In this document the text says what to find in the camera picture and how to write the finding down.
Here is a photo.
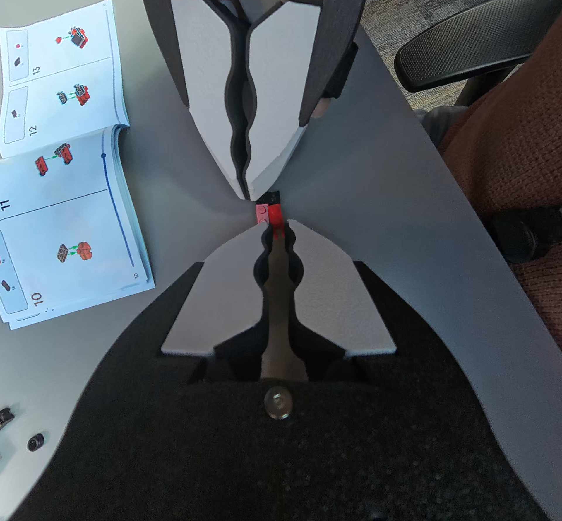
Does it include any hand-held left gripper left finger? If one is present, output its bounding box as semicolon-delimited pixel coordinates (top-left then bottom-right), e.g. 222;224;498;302
161;223;268;358

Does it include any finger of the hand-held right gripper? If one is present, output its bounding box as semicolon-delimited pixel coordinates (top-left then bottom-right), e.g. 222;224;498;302
245;0;322;202
169;0;251;201

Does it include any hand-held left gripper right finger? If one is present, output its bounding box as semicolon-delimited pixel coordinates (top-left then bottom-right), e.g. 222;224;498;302
286;219;398;360

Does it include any red toy brick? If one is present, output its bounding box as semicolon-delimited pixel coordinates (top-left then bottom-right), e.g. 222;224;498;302
270;205;287;240

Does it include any black mesh chair armrest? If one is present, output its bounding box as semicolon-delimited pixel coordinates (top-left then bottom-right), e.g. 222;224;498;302
394;0;562;106

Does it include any blue instruction booklet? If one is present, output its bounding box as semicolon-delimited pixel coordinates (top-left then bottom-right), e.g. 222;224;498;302
0;0;155;331

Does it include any black lanyard strap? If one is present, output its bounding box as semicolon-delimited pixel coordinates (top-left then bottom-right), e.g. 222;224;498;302
489;207;562;265

